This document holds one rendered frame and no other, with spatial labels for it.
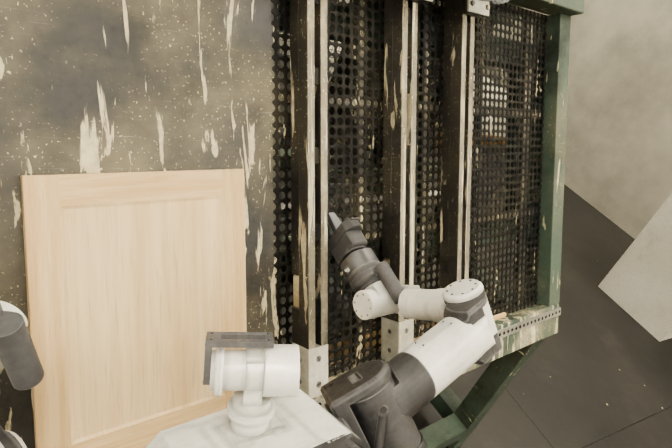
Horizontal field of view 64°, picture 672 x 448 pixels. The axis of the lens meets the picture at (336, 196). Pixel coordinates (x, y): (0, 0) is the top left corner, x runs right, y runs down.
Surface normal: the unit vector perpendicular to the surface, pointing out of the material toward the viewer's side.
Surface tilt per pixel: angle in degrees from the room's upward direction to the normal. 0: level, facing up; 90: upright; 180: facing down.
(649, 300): 90
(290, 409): 23
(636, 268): 90
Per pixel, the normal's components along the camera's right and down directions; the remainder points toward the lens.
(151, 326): 0.64, 0.07
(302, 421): 0.10, -0.97
